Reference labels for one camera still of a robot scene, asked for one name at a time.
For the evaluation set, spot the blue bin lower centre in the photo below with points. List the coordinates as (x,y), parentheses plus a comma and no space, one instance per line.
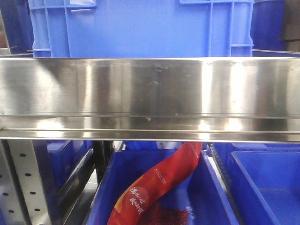
(200,198)

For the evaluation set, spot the large blue plastic crate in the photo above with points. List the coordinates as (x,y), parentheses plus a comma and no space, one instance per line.
(141,28)

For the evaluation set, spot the stainless steel shelf rail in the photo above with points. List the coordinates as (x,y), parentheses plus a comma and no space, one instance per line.
(247,99)

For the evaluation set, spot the perforated metal shelf upright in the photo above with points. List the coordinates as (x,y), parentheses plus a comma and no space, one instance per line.
(22,193)

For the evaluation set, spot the blue bin lower left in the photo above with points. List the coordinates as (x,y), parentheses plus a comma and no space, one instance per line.
(64,156)

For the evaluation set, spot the blue bin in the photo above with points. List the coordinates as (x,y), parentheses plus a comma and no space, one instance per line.
(263,179)
(200,198)
(64,156)

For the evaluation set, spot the blue bin lower right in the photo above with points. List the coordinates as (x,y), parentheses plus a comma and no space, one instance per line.
(263,179)

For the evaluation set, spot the red printed bag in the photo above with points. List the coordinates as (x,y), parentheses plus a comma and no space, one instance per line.
(154,183)

